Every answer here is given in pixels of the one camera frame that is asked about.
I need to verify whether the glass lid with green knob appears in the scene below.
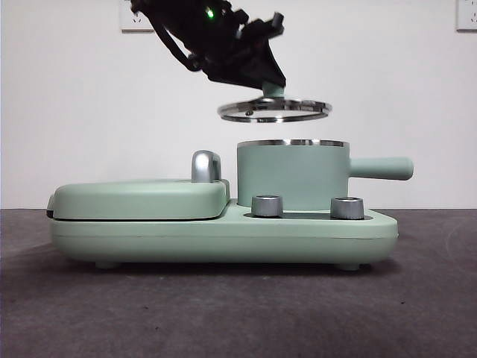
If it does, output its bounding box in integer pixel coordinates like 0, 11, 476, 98
218, 84, 333, 124

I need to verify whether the silver control knob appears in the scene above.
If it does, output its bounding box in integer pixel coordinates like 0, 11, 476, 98
251, 195, 284, 218
330, 196, 365, 220

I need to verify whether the mint green griddle cover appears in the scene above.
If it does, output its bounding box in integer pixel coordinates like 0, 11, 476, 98
46, 178, 232, 221

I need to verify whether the mint green breakfast maker base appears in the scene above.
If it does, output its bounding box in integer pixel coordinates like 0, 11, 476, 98
49, 198, 399, 270

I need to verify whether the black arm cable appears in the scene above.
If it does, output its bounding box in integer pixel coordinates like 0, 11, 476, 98
151, 14, 204, 72

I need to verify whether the chrome griddle cover handle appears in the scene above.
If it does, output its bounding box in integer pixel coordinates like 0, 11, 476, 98
191, 150, 224, 184

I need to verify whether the mint green pot with handle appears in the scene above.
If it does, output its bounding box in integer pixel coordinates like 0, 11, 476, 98
236, 139, 414, 210

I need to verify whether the white wall power outlet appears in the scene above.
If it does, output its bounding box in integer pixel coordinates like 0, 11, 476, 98
456, 0, 477, 33
119, 0, 156, 33

